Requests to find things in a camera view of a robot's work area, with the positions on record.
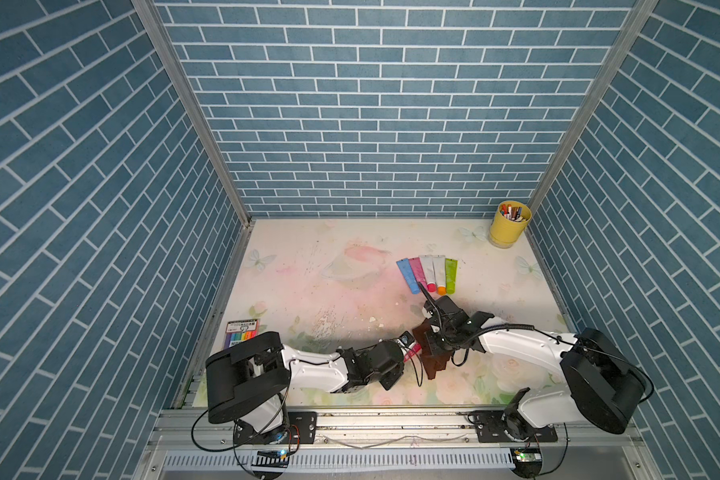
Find white pink-cap toothpaste tube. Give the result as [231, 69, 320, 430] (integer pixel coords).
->
[419, 255, 438, 293]

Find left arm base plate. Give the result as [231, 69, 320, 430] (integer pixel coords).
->
[234, 409, 318, 445]

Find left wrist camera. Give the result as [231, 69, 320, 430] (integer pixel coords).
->
[398, 331, 415, 349]

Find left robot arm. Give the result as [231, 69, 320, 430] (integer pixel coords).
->
[205, 332, 407, 434]

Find white orange-cap toothpaste tube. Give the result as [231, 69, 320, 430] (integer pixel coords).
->
[433, 256, 447, 295]

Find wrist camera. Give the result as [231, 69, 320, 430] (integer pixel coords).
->
[417, 282, 443, 325]
[398, 331, 415, 349]

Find blue toothpaste tube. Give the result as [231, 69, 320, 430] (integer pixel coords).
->
[396, 258, 420, 295]

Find pens in cup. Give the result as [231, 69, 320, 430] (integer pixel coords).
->
[499, 204, 524, 222]

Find aluminium front rail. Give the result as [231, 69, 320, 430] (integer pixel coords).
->
[148, 406, 642, 450]

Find magenta toothpaste tube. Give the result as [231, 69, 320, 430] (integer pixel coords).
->
[408, 257, 428, 287]

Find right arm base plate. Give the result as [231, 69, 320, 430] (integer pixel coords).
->
[466, 410, 558, 444]

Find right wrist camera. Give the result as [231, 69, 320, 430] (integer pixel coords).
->
[417, 282, 443, 325]

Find brown cloth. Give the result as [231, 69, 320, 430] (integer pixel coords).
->
[412, 320, 453, 380]

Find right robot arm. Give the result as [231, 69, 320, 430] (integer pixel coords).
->
[414, 296, 651, 441]

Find yellow cup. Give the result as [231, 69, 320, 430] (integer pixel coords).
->
[488, 200, 533, 249]

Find colourful card on table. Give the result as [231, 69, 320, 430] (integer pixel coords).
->
[223, 319, 259, 348]

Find green toothpaste tube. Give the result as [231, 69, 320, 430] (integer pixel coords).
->
[445, 258, 458, 295]

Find red toothpaste tube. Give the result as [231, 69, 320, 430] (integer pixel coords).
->
[403, 342, 421, 362]

